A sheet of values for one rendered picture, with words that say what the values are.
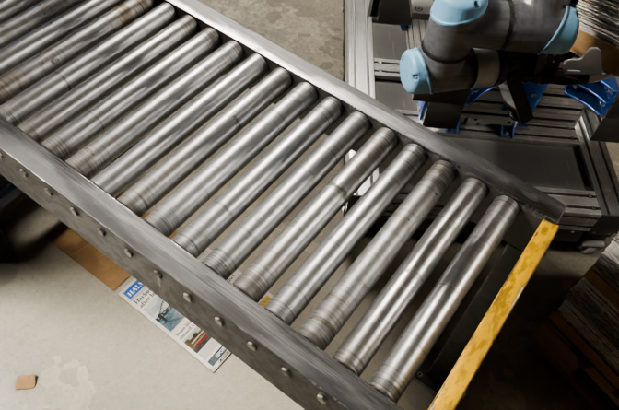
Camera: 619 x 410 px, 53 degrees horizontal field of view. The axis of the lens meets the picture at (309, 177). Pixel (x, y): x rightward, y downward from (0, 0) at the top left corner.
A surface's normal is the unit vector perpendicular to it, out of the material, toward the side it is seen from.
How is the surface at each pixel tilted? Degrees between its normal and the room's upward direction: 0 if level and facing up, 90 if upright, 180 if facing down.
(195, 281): 0
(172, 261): 0
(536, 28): 55
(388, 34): 0
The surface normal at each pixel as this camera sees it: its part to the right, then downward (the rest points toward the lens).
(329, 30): 0.08, -0.62
